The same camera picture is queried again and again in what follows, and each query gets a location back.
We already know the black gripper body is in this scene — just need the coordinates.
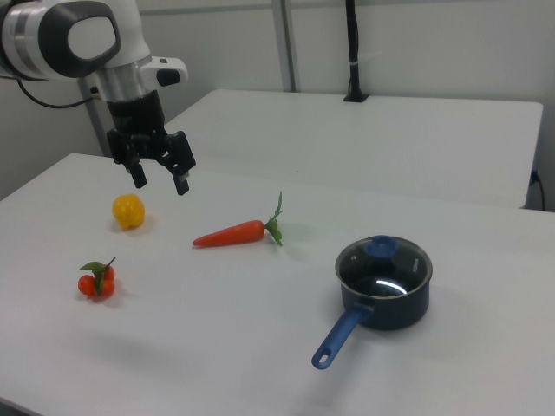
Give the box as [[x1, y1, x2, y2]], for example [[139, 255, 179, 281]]
[[106, 89, 171, 165]]

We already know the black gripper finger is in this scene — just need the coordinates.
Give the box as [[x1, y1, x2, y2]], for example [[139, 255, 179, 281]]
[[107, 128, 148, 190], [156, 130, 197, 197]]

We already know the glass lid with blue knob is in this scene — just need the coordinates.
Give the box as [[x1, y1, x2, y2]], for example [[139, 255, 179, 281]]
[[335, 235, 433, 301]]

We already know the yellow toy bell pepper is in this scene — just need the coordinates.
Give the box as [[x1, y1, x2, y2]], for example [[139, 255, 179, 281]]
[[112, 193, 146, 231]]

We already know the orange toy carrot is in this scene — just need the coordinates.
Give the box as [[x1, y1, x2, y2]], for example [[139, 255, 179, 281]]
[[192, 191, 284, 250]]

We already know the red toy tomato cluster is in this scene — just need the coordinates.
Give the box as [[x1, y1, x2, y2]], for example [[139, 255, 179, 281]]
[[77, 256, 118, 300]]

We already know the dark blue saucepan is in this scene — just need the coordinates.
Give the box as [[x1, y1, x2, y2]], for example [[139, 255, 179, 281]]
[[310, 249, 434, 371]]

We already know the grey metal partition post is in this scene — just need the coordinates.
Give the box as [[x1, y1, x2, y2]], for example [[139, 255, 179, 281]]
[[76, 74, 112, 158], [272, 0, 301, 93]]

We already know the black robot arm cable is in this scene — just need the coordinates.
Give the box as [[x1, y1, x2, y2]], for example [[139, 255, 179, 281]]
[[15, 76, 106, 109]]

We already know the black camera stand pole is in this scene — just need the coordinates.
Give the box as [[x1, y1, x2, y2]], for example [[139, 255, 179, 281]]
[[343, 0, 369, 103]]

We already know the black wall cable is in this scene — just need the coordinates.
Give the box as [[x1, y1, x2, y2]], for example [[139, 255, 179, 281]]
[[530, 169, 547, 211]]

